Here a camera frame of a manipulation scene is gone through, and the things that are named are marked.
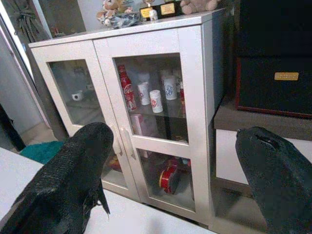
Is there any black speaker with wooden edge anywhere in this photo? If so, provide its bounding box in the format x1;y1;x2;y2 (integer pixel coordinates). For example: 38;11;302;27
234;0;312;119

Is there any white can with red print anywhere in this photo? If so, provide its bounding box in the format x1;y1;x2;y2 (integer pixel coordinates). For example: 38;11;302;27
149;89;163;114

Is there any teal fluffy rug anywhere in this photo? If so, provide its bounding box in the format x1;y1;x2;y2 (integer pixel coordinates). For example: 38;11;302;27
19;140;64;165

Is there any white glass-door cabinet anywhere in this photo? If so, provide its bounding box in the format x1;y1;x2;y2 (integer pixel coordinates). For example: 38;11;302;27
28;8;226;231

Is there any black trophy base gold plaque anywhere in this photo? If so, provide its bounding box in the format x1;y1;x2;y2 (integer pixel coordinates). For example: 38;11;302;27
139;6;156;20
159;1;183;19

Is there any multicolour plush toy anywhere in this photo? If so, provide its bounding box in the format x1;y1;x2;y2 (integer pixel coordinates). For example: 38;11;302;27
96;0;134;26

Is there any white low shelf unit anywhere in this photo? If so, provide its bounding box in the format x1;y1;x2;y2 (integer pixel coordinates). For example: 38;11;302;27
214;99;312;187

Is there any brown plush toy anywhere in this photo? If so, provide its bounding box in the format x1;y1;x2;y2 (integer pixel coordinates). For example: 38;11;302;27
179;0;221;15

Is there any white mug with blue print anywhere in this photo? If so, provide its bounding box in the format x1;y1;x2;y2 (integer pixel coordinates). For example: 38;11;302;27
161;75;178;101

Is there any red round tin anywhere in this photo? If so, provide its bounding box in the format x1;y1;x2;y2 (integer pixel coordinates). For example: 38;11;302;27
159;164;181;195

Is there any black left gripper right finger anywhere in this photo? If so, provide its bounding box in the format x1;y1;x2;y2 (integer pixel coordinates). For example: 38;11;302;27
235;126;312;234

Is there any red cola bottle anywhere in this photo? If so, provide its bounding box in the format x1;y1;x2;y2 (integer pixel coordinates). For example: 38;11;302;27
117;64;137;113

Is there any pink box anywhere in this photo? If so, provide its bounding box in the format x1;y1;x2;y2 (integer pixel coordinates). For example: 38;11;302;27
130;114;160;138

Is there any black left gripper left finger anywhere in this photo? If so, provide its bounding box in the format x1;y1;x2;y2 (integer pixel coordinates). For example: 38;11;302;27
0;121;115;234

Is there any white cup with red print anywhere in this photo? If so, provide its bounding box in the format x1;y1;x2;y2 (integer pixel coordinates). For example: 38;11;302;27
137;81;151;106

